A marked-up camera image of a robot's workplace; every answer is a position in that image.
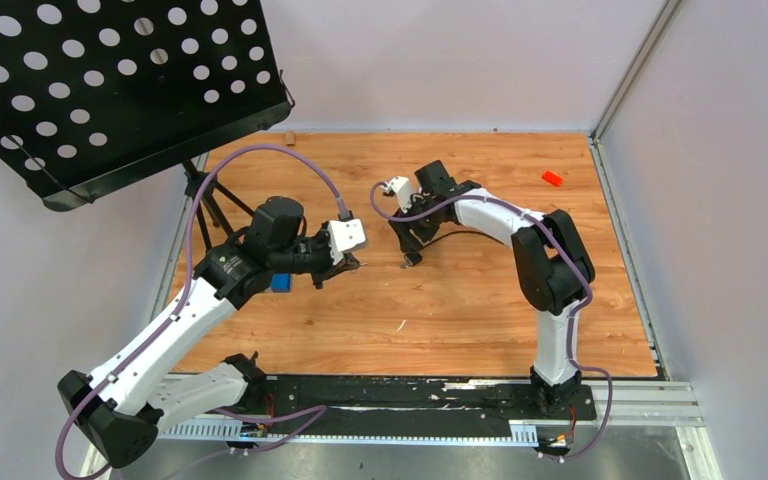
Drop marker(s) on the black tripod stand legs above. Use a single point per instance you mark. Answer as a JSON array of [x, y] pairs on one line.
[[208, 207]]

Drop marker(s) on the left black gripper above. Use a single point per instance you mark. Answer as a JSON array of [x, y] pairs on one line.
[[348, 263]]

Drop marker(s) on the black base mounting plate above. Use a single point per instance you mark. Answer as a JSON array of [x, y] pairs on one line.
[[406, 407]]

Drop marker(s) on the red small block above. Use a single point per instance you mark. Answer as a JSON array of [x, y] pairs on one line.
[[552, 178]]

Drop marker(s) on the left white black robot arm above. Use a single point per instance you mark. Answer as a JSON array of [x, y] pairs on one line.
[[122, 405]]

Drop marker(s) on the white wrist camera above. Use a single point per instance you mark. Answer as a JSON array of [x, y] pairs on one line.
[[345, 237], [403, 190]]

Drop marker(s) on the aluminium frame rails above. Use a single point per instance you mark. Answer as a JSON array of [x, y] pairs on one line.
[[122, 406]]

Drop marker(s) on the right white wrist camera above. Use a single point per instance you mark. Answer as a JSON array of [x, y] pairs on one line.
[[403, 190]]

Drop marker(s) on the blue small block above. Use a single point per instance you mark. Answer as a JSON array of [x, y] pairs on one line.
[[281, 283]]

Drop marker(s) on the black perforated music stand desk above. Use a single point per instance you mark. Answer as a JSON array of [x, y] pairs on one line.
[[99, 95]]

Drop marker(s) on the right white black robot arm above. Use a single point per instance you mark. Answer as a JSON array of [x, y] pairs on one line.
[[554, 270]]

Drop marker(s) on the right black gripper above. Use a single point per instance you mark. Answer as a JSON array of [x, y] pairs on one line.
[[416, 201]]

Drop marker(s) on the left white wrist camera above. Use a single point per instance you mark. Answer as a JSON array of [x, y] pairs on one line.
[[345, 237]]

